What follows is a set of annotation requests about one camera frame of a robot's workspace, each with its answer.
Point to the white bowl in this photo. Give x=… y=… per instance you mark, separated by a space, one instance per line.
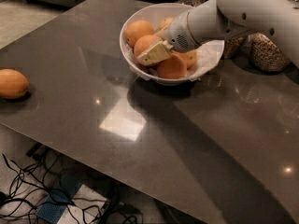
x=154 y=14

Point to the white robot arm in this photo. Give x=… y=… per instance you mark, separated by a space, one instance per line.
x=226 y=19

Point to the orange back left in bowl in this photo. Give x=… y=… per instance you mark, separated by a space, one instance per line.
x=137 y=29

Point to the orange front in bowl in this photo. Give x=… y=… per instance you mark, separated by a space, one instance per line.
x=172 y=68

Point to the glass jar of nuts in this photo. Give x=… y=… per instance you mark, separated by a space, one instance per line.
x=231 y=47

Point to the blue box on floor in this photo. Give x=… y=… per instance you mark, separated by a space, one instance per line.
x=51 y=210

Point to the large orange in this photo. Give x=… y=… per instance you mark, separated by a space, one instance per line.
x=140 y=50

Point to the white paper liner in bowl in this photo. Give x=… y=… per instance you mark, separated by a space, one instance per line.
x=208 y=57

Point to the orange back right in bowl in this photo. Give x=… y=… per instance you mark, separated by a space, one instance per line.
x=164 y=23

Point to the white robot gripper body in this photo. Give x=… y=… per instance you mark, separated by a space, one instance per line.
x=177 y=32

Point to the glass jar of grains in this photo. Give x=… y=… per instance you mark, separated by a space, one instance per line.
x=266 y=56

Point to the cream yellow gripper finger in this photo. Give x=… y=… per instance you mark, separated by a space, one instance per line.
x=159 y=51

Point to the orange in bowl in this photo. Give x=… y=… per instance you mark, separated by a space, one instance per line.
x=189 y=57
x=164 y=23
x=172 y=68
x=137 y=29

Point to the orange fruit on table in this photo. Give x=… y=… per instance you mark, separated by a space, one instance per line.
x=13 y=84

